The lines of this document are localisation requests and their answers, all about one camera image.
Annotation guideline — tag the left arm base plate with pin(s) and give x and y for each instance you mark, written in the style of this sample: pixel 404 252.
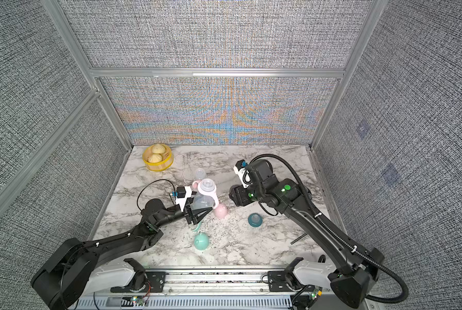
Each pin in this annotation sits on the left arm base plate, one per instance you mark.
pixel 153 281

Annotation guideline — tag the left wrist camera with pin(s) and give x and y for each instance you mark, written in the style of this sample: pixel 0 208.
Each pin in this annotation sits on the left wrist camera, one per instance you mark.
pixel 181 195

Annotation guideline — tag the pink bottle cap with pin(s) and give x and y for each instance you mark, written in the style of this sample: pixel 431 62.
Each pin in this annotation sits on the pink bottle cap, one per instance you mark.
pixel 221 211

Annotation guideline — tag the yellow bamboo steamer basket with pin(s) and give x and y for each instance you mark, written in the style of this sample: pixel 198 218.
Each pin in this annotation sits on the yellow bamboo steamer basket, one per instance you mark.
pixel 168 160

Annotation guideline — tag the steamed bun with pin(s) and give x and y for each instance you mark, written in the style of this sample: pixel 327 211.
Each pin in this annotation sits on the steamed bun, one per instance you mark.
pixel 155 158
pixel 158 148

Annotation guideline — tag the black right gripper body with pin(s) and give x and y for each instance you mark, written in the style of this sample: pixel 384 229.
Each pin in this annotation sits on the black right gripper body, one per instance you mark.
pixel 247 196

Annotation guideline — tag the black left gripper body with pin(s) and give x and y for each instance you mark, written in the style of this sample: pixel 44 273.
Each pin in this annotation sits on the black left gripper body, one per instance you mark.
pixel 186 212

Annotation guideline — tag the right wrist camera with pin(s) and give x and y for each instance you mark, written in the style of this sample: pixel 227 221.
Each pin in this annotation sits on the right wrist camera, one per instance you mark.
pixel 243 174

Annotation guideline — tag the clear bottle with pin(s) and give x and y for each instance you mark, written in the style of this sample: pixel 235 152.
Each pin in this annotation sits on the clear bottle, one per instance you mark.
pixel 206 196
pixel 200 174

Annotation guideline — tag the teal nipple collar upper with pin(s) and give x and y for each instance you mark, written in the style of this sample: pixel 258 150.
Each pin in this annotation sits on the teal nipple collar upper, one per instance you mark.
pixel 255 220

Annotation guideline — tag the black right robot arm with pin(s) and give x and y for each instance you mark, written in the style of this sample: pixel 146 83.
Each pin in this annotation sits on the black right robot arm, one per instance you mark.
pixel 349 276

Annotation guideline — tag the lower steamed bun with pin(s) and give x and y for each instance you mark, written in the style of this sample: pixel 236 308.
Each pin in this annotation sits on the lower steamed bun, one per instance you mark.
pixel 155 158

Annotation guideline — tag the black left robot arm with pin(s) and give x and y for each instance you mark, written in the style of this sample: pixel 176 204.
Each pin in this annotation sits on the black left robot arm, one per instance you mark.
pixel 77 268

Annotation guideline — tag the aluminium front rail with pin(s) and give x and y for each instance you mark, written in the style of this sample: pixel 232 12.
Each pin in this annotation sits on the aluminium front rail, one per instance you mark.
pixel 218 287

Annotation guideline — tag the upper steamed bun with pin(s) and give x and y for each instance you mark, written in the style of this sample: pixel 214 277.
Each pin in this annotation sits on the upper steamed bun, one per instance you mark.
pixel 158 148

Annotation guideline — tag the mint cap left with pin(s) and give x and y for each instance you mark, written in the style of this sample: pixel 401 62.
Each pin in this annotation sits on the mint cap left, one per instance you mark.
pixel 201 241

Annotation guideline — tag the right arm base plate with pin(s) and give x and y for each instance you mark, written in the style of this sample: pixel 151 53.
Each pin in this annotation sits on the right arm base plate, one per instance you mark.
pixel 279 282

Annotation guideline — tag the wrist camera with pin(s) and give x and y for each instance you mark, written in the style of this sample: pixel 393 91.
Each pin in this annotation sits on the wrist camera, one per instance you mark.
pixel 181 195
pixel 243 174

